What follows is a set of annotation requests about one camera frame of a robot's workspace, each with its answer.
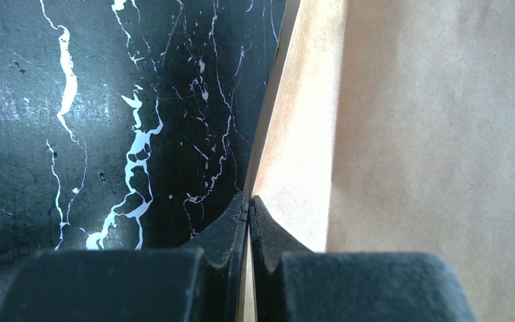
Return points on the brown paper bag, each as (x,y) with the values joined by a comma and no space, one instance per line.
(390,126)

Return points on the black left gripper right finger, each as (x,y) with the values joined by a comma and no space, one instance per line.
(294,283)

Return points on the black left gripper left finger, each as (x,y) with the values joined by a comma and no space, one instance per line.
(199,281)

